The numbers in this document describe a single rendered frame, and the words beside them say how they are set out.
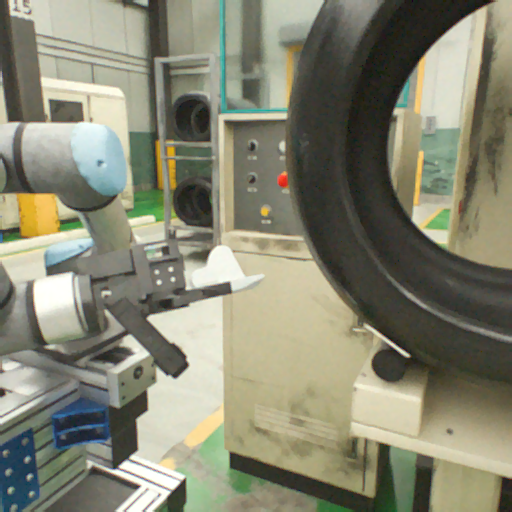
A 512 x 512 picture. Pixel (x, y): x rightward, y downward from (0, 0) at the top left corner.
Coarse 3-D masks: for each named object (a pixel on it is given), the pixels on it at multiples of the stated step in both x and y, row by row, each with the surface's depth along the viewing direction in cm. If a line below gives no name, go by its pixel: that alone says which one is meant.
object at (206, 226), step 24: (216, 72) 413; (192, 96) 435; (216, 96) 417; (192, 120) 487; (216, 120) 421; (168, 144) 446; (192, 144) 435; (216, 144) 426; (168, 168) 457; (216, 168) 431; (168, 192) 461; (192, 192) 491; (216, 192) 436; (168, 216) 466; (192, 216) 494; (216, 216) 442; (192, 240) 478; (216, 240) 448
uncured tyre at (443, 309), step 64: (384, 0) 49; (448, 0) 70; (320, 64) 53; (384, 64) 76; (320, 128) 54; (384, 128) 79; (320, 192) 56; (384, 192) 81; (320, 256) 60; (384, 256) 80; (448, 256) 79; (384, 320) 57; (448, 320) 53
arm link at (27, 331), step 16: (16, 288) 50; (32, 288) 50; (16, 304) 49; (32, 304) 49; (0, 320) 48; (16, 320) 49; (32, 320) 49; (0, 336) 48; (16, 336) 49; (32, 336) 50; (0, 352) 50; (16, 352) 51
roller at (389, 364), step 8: (384, 344) 64; (376, 352) 63; (384, 352) 62; (392, 352) 62; (400, 352) 62; (376, 360) 62; (384, 360) 62; (392, 360) 61; (400, 360) 61; (408, 360) 63; (376, 368) 63; (384, 368) 62; (392, 368) 62; (400, 368) 61; (384, 376) 62; (392, 376) 62; (400, 376) 62
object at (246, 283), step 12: (216, 252) 55; (228, 252) 56; (216, 264) 55; (228, 264) 55; (192, 276) 54; (204, 276) 55; (216, 276) 55; (228, 276) 55; (240, 276) 56; (252, 276) 56; (264, 276) 58; (240, 288) 55; (252, 288) 57
